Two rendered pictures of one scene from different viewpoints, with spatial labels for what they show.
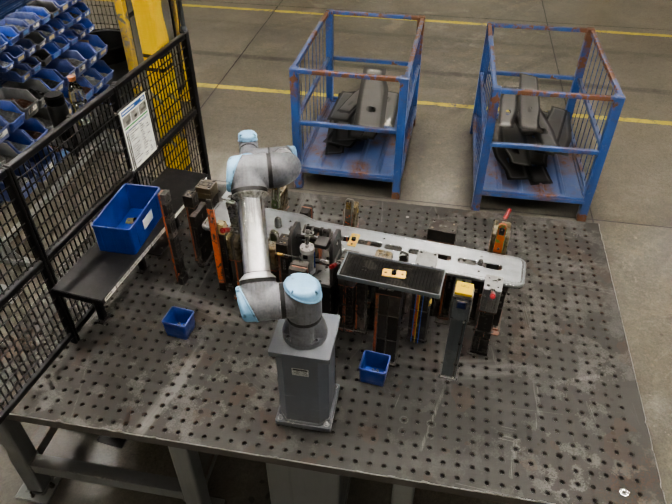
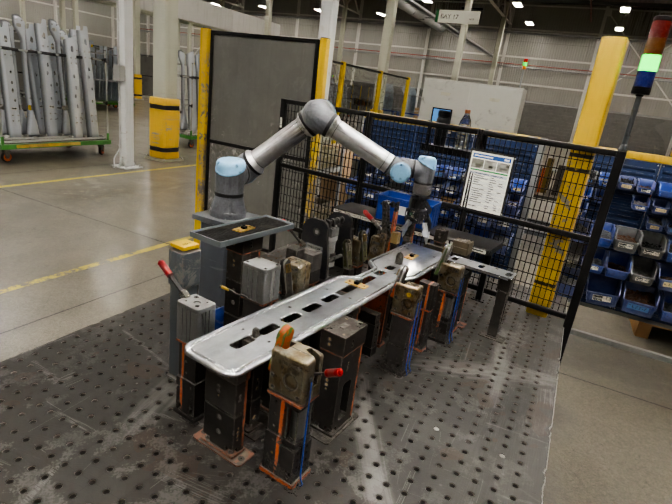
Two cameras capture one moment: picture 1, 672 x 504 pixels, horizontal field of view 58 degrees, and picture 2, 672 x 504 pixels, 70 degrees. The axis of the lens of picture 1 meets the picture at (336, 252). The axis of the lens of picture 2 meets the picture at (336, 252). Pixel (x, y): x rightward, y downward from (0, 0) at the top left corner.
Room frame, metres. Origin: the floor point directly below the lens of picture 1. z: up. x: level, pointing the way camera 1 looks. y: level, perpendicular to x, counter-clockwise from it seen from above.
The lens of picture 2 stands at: (2.33, -1.65, 1.65)
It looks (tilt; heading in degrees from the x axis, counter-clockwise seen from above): 19 degrees down; 104
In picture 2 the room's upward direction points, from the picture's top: 8 degrees clockwise
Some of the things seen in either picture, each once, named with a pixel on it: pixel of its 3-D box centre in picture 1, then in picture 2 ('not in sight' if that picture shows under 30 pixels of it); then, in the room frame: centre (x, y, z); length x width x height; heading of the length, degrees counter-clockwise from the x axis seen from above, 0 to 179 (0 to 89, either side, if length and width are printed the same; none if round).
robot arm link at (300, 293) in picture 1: (301, 297); (230, 175); (1.39, 0.11, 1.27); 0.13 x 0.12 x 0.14; 99
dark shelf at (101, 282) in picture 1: (139, 227); (412, 226); (2.08, 0.84, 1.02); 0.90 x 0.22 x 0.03; 163
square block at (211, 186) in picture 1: (210, 215); (455, 275); (2.35, 0.60, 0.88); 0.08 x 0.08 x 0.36; 73
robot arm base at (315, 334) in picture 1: (304, 322); (228, 203); (1.39, 0.10, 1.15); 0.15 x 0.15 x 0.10
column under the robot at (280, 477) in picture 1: (311, 458); not in sight; (1.39, 0.10, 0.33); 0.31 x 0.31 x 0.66; 80
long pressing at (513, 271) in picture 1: (358, 240); (355, 287); (2.01, -0.10, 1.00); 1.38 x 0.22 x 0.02; 73
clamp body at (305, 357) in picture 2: (494, 260); (292, 413); (2.02, -0.69, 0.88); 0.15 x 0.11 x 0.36; 163
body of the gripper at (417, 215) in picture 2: not in sight; (418, 208); (2.14, 0.34, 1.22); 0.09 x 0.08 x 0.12; 73
